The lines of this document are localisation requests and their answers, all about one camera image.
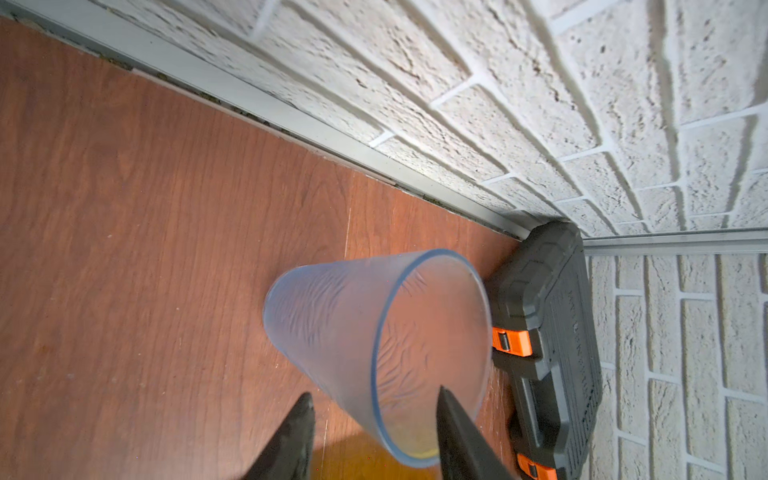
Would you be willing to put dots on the black plastic tool case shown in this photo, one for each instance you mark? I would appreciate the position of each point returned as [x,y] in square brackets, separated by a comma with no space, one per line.
[544,340]

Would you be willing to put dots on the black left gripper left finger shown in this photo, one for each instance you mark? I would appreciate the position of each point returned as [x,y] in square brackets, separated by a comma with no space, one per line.
[287,455]

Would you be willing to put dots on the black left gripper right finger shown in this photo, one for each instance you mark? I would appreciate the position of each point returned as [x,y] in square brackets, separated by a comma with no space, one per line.
[464,453]

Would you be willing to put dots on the grey translucent plastic cup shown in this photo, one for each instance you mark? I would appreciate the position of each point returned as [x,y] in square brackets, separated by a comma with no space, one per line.
[381,336]

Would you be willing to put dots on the aluminium frame post right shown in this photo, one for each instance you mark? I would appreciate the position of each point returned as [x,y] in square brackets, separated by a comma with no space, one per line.
[740,241]

